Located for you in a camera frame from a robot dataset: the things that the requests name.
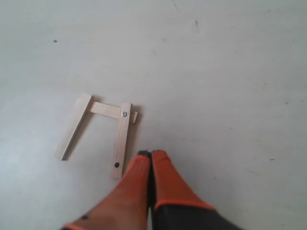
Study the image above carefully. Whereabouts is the wood stick with two holes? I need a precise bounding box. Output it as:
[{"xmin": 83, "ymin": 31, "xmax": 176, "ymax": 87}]
[{"xmin": 111, "ymin": 103, "xmax": 132, "ymax": 178}]

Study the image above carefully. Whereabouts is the plain wood stick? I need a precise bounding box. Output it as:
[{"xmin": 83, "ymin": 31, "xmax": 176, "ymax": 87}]
[
  {"xmin": 59, "ymin": 93, "xmax": 93, "ymax": 161},
  {"xmin": 75, "ymin": 98, "xmax": 138, "ymax": 124}
]

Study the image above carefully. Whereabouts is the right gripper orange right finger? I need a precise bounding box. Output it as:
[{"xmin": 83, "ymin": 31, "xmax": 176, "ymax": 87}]
[{"xmin": 152, "ymin": 150, "xmax": 240, "ymax": 230}]

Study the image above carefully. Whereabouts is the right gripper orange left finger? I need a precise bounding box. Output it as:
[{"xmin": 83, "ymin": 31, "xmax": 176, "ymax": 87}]
[{"xmin": 62, "ymin": 150, "xmax": 151, "ymax": 230}]

